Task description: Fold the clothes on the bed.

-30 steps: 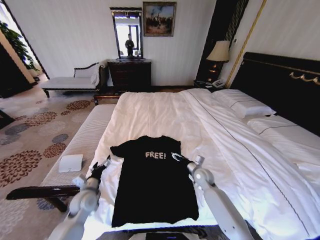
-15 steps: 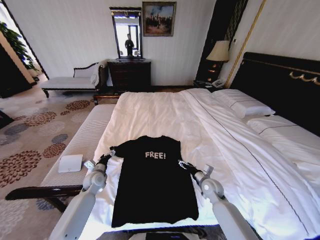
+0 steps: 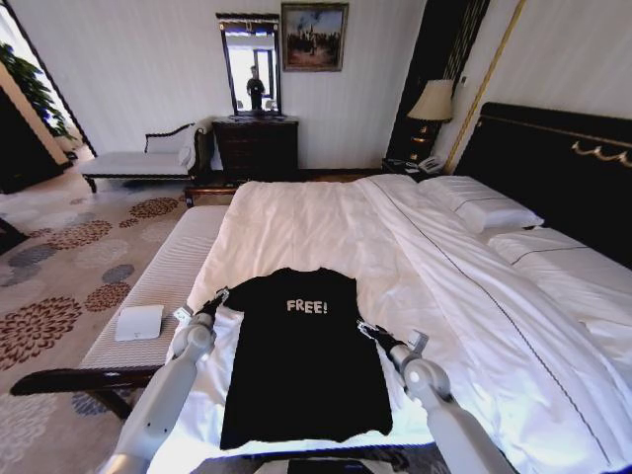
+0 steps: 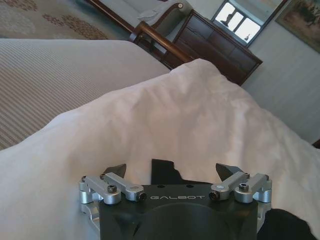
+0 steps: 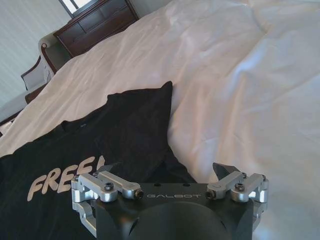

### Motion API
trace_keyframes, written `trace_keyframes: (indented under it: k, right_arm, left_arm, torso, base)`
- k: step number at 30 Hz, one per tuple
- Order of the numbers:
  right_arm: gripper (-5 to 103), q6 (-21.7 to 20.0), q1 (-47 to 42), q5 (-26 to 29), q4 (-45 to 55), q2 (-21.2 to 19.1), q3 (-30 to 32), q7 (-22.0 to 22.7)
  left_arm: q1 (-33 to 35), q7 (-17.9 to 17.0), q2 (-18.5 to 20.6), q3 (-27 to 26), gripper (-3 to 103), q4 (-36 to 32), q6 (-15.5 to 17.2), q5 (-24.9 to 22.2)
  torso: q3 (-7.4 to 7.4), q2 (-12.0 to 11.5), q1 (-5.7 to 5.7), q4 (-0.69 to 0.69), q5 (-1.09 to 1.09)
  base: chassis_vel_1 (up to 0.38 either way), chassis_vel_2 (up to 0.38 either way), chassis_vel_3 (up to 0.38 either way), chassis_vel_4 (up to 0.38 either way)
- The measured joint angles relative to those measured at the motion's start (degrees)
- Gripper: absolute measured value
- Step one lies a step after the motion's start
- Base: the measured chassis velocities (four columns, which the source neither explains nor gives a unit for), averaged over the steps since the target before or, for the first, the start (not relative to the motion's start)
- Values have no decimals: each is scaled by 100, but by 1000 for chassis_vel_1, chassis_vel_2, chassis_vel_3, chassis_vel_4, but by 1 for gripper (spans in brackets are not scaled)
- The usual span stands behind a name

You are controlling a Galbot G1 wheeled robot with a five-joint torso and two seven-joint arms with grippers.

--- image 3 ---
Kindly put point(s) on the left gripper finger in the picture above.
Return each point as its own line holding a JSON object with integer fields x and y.
{"x": 222, "y": 293}
{"x": 226, "y": 301}

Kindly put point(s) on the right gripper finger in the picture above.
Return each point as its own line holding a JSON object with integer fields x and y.
{"x": 374, "y": 326}
{"x": 364, "y": 329}

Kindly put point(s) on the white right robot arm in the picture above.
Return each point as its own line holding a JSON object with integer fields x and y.
{"x": 444, "y": 415}

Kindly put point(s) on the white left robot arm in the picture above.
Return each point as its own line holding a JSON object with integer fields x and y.
{"x": 163, "y": 395}

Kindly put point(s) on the white striped bed bench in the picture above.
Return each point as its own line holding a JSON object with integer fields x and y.
{"x": 163, "y": 276}

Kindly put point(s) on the dark bed headboard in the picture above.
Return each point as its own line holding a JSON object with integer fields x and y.
{"x": 543, "y": 168}

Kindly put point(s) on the flat white box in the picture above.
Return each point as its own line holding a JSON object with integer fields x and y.
{"x": 139, "y": 323}

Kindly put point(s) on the black FREE print t-shirt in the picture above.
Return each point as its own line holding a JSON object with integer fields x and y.
{"x": 306, "y": 375}

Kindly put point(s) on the dark wooden stool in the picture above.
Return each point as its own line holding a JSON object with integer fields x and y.
{"x": 210, "y": 193}

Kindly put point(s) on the white duvet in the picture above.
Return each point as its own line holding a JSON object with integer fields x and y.
{"x": 321, "y": 222}

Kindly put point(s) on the robot front shell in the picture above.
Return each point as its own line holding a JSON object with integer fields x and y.
{"x": 326, "y": 466}

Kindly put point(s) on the dark wooden dresser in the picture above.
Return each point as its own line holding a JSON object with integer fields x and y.
{"x": 257, "y": 148}

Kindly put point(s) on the white chaise longue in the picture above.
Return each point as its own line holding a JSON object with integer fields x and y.
{"x": 138, "y": 163}

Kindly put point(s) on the dark nightstand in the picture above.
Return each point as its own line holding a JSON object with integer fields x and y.
{"x": 395, "y": 168}

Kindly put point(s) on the small white pillow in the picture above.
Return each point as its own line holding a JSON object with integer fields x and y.
{"x": 484, "y": 205}

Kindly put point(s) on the white desk telephone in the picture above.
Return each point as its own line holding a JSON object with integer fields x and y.
{"x": 428, "y": 164}

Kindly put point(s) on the large white pillow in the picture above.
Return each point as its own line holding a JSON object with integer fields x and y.
{"x": 568, "y": 266}

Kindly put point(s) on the person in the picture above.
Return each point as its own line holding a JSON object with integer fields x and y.
{"x": 255, "y": 89}

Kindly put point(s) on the cream shade table lamp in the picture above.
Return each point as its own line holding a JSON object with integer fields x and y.
{"x": 432, "y": 101}

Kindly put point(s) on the dark framed mirror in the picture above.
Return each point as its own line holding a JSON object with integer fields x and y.
{"x": 252, "y": 54}

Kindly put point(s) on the dark wooden cabinet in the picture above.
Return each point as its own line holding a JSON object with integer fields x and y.
{"x": 22, "y": 153}

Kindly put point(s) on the gold framed painting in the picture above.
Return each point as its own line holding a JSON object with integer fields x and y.
{"x": 314, "y": 37}

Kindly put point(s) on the green leafy plant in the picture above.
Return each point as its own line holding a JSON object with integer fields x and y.
{"x": 32, "y": 86}

